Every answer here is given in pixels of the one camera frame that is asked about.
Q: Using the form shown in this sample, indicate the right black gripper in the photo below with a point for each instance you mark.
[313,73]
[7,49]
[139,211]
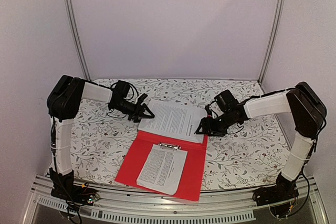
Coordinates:
[215,132]

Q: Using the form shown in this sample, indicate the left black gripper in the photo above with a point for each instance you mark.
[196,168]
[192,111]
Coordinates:
[138,112]

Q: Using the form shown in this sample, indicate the printed white paper sheets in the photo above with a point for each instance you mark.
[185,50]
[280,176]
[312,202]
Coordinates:
[174,120]

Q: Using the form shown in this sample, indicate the spine metal folder clip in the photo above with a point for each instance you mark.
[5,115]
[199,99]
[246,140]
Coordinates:
[169,147]

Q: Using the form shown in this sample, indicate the red file folder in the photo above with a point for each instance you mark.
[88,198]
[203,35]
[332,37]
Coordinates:
[191,181]

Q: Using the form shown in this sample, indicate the separate printed paper sheet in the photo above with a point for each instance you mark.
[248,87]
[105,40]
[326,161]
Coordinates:
[162,170]

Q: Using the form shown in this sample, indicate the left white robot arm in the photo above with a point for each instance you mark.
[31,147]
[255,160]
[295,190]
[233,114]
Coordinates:
[63,105]

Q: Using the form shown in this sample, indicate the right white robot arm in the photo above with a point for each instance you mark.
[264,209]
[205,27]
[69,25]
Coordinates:
[307,110]

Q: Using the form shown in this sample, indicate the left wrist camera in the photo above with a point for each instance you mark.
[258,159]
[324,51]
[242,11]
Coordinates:
[140,99]

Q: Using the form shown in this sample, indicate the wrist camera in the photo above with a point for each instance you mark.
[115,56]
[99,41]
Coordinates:
[210,112]
[140,99]

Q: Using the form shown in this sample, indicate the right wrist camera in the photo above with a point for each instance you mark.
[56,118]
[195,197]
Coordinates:
[210,112]

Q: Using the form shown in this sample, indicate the aluminium front rail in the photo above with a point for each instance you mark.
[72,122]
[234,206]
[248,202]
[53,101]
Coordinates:
[119,204]

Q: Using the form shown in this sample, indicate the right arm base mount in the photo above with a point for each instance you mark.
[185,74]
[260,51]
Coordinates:
[284,193]

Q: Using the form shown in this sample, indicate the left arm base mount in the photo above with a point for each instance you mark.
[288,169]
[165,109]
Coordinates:
[64,188]

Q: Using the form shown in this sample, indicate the left aluminium frame post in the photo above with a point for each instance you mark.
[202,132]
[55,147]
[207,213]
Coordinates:
[76,39]

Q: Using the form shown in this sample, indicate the aluminium frame post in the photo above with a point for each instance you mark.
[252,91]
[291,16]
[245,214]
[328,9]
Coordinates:
[76,39]
[271,41]

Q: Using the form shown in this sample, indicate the right aluminium frame post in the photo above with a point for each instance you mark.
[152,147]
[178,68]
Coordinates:
[271,41]

